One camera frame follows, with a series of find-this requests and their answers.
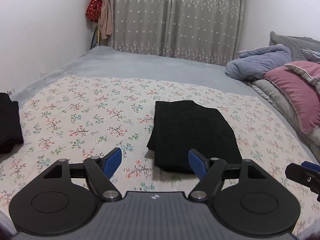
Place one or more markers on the grey quilted pillow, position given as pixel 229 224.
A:
pixel 295 44

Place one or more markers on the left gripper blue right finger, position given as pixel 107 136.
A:
pixel 198 163

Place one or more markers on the grey patterned curtain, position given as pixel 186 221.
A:
pixel 207 31

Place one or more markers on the black folded clothes pile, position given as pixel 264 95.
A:
pixel 11 132

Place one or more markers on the grey folded quilt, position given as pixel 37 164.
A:
pixel 280 101

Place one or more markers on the pink pillow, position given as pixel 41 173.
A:
pixel 299 81

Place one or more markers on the light blue bed sheet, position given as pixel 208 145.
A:
pixel 106 62

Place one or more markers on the blue crumpled blanket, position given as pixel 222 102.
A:
pixel 254 64

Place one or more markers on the floral white bed cover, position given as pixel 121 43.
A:
pixel 81 117

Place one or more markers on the red hanging garment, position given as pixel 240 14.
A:
pixel 93 10

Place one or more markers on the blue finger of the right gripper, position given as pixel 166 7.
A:
pixel 306 174

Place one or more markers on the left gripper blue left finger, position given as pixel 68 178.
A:
pixel 111 162

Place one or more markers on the pink hanging garment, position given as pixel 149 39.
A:
pixel 105 24

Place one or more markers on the black pants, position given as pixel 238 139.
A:
pixel 181 126

